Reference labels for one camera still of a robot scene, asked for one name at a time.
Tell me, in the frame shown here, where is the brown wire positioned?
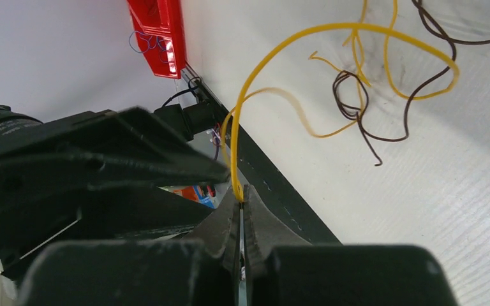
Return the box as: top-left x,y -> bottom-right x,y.
332,0 -> 490,167

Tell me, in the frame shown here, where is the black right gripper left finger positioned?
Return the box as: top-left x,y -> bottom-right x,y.
17,193 -> 239,305

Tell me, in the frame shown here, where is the red plastic compartment bin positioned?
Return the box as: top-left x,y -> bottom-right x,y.
127,0 -> 186,79

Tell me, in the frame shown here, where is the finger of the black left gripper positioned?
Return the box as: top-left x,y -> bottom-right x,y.
0,107 -> 230,194

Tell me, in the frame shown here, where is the blue wire in bin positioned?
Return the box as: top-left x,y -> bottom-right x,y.
128,30 -> 170,55

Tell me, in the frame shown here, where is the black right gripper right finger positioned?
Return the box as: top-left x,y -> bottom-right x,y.
243,185 -> 457,305

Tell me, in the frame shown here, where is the clutter of plastic bags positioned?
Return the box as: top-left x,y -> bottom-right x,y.
160,184 -> 218,208

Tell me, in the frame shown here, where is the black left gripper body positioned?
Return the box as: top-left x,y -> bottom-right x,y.
0,105 -> 210,282

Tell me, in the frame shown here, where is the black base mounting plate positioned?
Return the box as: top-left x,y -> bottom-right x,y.
154,77 -> 340,244

